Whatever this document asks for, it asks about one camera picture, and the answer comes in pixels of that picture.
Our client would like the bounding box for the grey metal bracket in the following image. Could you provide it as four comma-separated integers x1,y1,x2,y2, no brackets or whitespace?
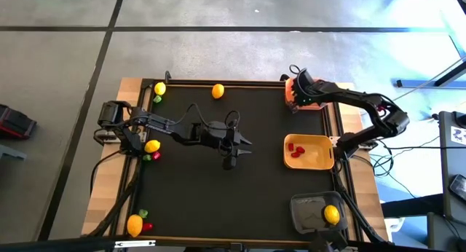
0,144,28,161

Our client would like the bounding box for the thin black curved cable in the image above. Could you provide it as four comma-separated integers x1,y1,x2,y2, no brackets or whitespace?
89,149,123,197

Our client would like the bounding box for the black rig crossbar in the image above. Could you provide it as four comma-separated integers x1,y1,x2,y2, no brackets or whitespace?
0,234,466,252

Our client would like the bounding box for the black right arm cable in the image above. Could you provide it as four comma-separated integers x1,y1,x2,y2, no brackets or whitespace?
288,63,311,86

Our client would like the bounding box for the red black toolbox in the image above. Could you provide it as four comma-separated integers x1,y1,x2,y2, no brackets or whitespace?
0,103,38,140

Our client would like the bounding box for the white printed sticker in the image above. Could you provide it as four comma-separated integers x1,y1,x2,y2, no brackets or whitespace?
450,125,466,146

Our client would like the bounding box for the silver metal bracket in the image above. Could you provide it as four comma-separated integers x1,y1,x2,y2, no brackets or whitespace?
114,239,157,249

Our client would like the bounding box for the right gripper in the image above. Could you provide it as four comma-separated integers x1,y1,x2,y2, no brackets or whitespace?
286,67,331,115

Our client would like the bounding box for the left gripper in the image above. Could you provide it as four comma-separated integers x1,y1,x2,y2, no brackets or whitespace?
209,119,253,171

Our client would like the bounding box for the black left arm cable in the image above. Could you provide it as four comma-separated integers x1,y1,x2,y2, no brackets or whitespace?
174,103,242,136

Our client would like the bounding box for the blue stand bar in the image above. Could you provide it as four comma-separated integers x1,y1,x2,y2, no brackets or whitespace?
392,78,466,90

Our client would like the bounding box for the black phone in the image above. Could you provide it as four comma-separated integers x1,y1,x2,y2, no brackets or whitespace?
449,173,466,202

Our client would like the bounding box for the black straight cable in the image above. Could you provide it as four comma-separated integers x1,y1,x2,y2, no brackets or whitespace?
382,145,466,151

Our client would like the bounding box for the black table mat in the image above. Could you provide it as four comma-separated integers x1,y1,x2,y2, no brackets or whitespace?
129,84,346,244

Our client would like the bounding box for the yellow plastic basket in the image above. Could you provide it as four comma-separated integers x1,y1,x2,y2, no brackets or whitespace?
283,133,335,171

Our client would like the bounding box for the grey plastic basket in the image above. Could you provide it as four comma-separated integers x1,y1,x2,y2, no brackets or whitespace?
289,191,349,235

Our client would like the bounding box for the orange plastic basket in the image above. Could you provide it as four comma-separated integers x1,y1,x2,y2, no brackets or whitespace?
284,76,331,111

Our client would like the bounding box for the grey desk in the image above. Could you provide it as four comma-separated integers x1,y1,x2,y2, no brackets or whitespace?
438,111,466,224

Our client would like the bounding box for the black cable conduit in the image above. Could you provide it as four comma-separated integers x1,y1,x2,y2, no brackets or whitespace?
85,164,141,239
333,171,390,245

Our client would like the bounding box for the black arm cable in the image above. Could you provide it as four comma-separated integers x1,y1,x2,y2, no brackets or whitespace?
174,103,242,136
288,63,311,86

